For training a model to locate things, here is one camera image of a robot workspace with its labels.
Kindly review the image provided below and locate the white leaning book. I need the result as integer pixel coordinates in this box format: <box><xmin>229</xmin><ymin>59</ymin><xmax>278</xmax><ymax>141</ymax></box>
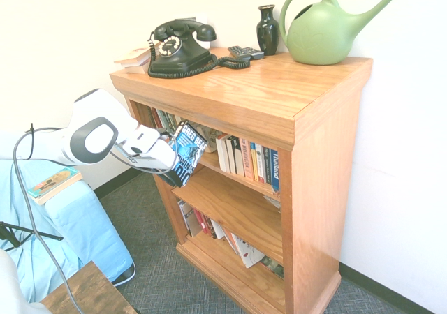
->
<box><xmin>209</xmin><ymin>218</ymin><xmax>226</xmax><ymax>241</ymax></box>

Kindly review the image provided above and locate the blue Greg Bear paperback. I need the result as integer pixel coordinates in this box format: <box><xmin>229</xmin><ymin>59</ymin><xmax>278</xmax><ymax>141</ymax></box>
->
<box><xmin>155</xmin><ymin>119</ymin><xmax>210</xmax><ymax>188</ymax></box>

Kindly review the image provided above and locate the yellow spine book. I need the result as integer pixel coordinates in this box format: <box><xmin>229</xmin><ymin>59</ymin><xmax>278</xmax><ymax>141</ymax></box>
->
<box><xmin>250</xmin><ymin>142</ymin><xmax>260</xmax><ymax>183</ymax></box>

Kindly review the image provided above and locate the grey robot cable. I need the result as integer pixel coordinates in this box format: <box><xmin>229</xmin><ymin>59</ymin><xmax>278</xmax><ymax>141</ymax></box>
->
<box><xmin>13</xmin><ymin>122</ymin><xmax>87</xmax><ymax>314</ymax></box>

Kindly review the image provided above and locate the dark blue spine book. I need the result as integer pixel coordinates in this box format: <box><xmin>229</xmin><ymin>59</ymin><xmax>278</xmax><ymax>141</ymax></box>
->
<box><xmin>262</xmin><ymin>146</ymin><xmax>274</xmax><ymax>186</ymax></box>

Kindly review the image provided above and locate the thin black camera cable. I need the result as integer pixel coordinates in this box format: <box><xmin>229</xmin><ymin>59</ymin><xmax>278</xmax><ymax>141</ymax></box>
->
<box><xmin>110</xmin><ymin>145</ymin><xmax>177</xmax><ymax>174</ymax></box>

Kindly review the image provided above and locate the oak wooden bookshelf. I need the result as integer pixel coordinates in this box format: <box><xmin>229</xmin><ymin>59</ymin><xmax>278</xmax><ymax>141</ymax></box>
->
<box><xmin>109</xmin><ymin>47</ymin><xmax>374</xmax><ymax>314</ymax></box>

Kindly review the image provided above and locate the white paperback book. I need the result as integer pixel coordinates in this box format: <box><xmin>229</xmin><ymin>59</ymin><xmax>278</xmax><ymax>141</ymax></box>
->
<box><xmin>215</xmin><ymin>132</ymin><xmax>231</xmax><ymax>173</ymax></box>

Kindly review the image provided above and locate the white orange cover book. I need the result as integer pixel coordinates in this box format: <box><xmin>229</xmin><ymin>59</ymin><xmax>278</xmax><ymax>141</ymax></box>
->
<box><xmin>114</xmin><ymin>43</ymin><xmax>161</xmax><ymax>68</ymax></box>

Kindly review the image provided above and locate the orange spine book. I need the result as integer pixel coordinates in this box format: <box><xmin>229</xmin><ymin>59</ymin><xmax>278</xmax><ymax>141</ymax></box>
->
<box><xmin>240</xmin><ymin>138</ymin><xmax>255</xmax><ymax>181</ymax></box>

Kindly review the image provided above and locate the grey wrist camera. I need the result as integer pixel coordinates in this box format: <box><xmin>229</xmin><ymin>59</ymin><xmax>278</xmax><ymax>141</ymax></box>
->
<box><xmin>157</xmin><ymin>128</ymin><xmax>175</xmax><ymax>146</ymax></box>

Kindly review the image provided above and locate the small black vase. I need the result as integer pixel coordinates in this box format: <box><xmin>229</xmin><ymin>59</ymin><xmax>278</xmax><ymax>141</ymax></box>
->
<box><xmin>256</xmin><ymin>4</ymin><xmax>279</xmax><ymax>57</ymax></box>

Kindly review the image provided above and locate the blue Thailand book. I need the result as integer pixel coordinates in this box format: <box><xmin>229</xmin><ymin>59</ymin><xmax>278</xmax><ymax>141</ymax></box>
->
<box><xmin>270</xmin><ymin>149</ymin><xmax>281</xmax><ymax>193</ymax></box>

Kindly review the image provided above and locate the black rotary telephone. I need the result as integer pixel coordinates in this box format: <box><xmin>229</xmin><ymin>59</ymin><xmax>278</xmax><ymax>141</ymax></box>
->
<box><xmin>147</xmin><ymin>18</ymin><xmax>252</xmax><ymax>80</ymax></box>

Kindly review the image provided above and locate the grey white cover book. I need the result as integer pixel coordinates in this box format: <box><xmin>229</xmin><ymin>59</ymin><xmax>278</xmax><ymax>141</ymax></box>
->
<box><xmin>177</xmin><ymin>200</ymin><xmax>203</xmax><ymax>238</ymax></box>

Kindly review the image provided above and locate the black white spine book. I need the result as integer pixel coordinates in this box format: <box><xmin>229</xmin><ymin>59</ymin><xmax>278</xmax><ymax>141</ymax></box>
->
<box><xmin>226</xmin><ymin>135</ymin><xmax>242</xmax><ymax>175</ymax></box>

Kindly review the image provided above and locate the dark green cover book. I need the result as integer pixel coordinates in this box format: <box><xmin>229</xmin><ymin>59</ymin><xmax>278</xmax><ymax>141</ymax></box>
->
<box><xmin>260</xmin><ymin>255</ymin><xmax>284</xmax><ymax>280</ymax></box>

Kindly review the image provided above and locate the black tripod stand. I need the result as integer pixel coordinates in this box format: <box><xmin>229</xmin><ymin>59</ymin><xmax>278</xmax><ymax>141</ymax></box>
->
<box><xmin>0</xmin><ymin>221</ymin><xmax>64</xmax><ymax>252</ymax></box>

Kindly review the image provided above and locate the teal cover book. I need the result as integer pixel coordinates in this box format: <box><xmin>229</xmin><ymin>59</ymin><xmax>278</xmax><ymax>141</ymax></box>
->
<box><xmin>27</xmin><ymin>166</ymin><xmax>84</xmax><ymax>206</ymax></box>

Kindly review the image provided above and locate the small white clutter item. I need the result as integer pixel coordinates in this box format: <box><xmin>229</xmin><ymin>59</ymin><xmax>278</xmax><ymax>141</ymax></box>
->
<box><xmin>263</xmin><ymin>195</ymin><xmax>281</xmax><ymax>211</ymax></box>

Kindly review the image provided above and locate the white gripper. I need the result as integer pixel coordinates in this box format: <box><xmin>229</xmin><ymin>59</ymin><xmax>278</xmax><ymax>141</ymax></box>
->
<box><xmin>129</xmin><ymin>139</ymin><xmax>178</xmax><ymax>186</ymax></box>

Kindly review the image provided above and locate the green plastic watering can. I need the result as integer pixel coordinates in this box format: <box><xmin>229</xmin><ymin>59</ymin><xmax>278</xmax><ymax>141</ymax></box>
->
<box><xmin>279</xmin><ymin>0</ymin><xmax>423</xmax><ymax>66</ymax></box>

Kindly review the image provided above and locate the white black sketch book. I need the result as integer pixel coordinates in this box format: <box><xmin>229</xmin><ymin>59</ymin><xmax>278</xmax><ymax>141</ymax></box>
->
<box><xmin>198</xmin><ymin>124</ymin><xmax>220</xmax><ymax>154</ymax></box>

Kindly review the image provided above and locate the red white spine book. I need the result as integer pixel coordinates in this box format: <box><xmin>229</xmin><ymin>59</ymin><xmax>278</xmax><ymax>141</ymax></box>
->
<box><xmin>148</xmin><ymin>106</ymin><xmax>162</xmax><ymax>129</ymax></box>

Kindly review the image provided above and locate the white spine printed book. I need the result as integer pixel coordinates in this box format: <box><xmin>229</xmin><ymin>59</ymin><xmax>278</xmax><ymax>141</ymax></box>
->
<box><xmin>256</xmin><ymin>144</ymin><xmax>267</xmax><ymax>184</ymax></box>

